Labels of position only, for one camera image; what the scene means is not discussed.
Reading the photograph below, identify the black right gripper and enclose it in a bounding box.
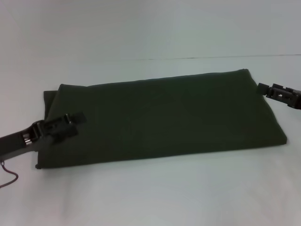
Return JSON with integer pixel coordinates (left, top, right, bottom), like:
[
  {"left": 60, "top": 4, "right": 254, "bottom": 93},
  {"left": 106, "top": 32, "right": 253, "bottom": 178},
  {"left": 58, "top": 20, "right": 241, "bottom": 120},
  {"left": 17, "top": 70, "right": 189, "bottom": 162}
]
[{"left": 257, "top": 82, "right": 301, "bottom": 109}]

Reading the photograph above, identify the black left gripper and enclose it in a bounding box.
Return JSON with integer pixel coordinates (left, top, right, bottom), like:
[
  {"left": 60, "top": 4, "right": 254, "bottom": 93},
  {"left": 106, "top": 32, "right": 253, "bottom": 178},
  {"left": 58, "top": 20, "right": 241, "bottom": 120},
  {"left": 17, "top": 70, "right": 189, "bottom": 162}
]
[{"left": 0, "top": 111, "right": 87, "bottom": 161}]

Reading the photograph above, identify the thin dark left arm cable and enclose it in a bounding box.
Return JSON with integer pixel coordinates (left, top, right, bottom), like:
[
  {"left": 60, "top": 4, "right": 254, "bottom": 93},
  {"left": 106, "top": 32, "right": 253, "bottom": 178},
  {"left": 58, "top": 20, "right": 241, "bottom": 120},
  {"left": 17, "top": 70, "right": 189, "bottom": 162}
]
[{"left": 0, "top": 161, "right": 19, "bottom": 189}]

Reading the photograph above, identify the dark green t-shirt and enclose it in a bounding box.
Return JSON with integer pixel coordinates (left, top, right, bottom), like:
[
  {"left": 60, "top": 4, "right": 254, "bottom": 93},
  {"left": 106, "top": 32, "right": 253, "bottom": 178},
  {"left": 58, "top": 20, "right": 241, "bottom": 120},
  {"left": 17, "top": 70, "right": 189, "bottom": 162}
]
[{"left": 35, "top": 68, "right": 289, "bottom": 170}]

